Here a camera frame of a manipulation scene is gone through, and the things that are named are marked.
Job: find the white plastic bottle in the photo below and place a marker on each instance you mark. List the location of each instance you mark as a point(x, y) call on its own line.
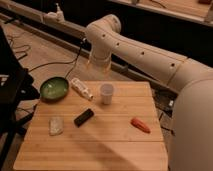
point(81, 88)

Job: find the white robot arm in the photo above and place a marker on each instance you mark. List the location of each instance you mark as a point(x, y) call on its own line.
point(191, 144)

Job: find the white device on rail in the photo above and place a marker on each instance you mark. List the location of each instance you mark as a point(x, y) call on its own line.
point(58, 15)

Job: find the black rectangular block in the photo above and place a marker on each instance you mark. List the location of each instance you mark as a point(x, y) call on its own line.
point(82, 118)

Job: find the orange carrot toy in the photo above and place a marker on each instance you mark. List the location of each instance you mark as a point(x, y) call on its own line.
point(140, 125)

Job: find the clear crumpled plastic piece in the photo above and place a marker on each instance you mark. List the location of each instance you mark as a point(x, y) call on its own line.
point(55, 126)

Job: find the green ceramic bowl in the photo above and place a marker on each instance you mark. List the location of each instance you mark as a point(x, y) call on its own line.
point(54, 89)

